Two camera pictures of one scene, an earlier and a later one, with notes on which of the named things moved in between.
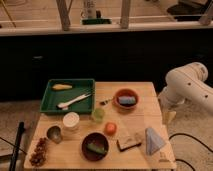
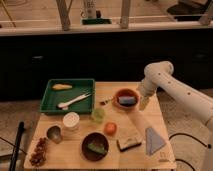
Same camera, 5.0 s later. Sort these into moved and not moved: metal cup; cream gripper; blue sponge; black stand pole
Moved: cream gripper
Not moved: black stand pole; metal cup; blue sponge
